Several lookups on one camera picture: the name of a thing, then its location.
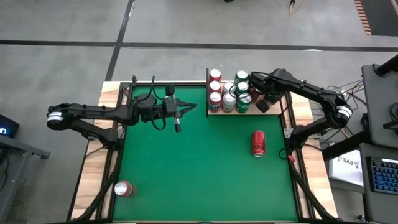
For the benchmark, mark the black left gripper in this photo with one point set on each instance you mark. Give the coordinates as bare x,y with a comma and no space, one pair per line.
169,109

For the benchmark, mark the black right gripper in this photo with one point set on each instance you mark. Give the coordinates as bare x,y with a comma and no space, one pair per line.
269,87

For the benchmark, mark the white raspberry seltzer can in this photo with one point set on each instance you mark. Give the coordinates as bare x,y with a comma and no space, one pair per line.
229,86

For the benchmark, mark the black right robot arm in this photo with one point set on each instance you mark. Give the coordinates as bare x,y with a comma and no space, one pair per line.
317,93

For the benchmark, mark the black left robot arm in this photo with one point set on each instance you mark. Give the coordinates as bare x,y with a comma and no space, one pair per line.
84,112

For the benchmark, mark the black table clamp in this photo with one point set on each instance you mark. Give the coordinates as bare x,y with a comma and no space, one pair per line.
134,79

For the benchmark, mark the small red clip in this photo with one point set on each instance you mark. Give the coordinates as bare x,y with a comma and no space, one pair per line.
291,158

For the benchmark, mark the green table mat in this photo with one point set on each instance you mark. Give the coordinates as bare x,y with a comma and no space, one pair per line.
217,186

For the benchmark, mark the black support beam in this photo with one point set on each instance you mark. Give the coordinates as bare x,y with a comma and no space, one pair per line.
342,146

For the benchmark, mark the white SA3 sign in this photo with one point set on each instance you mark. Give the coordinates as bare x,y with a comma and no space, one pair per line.
345,169

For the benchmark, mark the black monitor pole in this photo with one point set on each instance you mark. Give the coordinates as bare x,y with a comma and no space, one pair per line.
388,66

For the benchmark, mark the black desk accessory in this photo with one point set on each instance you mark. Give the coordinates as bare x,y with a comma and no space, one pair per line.
392,124

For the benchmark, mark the black mat with orange stripes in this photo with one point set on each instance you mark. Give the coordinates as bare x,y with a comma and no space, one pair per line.
384,18

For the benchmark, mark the backlit black keyboard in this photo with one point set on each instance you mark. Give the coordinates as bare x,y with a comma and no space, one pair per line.
385,175

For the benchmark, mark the grey side table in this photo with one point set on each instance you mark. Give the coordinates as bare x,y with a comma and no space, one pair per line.
28,148

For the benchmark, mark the grey keyboard desk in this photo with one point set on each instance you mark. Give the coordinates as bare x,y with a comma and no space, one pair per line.
382,208

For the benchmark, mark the black device with blue light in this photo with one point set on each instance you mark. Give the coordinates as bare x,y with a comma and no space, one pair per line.
11,124

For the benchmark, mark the wooden shelf with black frame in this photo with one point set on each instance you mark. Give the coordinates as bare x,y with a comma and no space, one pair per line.
275,109

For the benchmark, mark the black metal rig frame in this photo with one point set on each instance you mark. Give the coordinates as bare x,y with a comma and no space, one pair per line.
201,84

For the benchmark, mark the grey metal bracket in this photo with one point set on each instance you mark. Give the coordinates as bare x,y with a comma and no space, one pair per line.
288,133

